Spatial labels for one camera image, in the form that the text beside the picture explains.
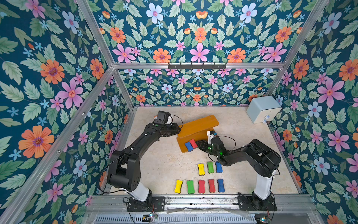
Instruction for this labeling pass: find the green eraser shelf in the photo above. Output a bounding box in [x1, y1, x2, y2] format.
[186, 180, 195, 195]
[207, 161, 214, 174]

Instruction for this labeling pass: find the blue eraser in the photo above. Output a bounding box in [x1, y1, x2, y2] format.
[185, 142, 194, 152]
[215, 161, 223, 173]

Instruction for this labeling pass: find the yellow eraser shelf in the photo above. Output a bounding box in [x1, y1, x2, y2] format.
[174, 180, 183, 194]
[198, 163, 205, 176]

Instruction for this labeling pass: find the red eraser shelf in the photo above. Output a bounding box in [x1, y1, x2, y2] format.
[189, 139, 198, 149]

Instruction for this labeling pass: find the red eraser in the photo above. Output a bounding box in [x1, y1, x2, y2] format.
[198, 180, 206, 194]
[208, 179, 216, 193]

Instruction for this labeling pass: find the blue eraser shelf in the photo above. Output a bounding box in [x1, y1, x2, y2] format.
[217, 179, 225, 193]

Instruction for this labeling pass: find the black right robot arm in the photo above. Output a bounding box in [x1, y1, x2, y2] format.
[196, 136, 282, 203]

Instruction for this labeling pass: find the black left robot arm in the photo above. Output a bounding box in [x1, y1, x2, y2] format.
[107, 123, 181, 202]

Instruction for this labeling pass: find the right small circuit board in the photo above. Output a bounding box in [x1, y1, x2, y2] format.
[255, 216, 272, 224]

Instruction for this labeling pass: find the small green circuit board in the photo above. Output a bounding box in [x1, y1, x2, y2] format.
[141, 213, 158, 223]

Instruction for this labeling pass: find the pale blue wall box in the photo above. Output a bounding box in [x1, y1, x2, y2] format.
[246, 96, 282, 124]

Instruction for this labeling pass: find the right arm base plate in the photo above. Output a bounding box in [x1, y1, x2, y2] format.
[237, 192, 277, 211]

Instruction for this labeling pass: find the black hook rail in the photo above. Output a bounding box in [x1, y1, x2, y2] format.
[167, 63, 227, 70]

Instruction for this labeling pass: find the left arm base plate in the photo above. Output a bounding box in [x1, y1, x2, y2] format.
[126, 197, 166, 212]

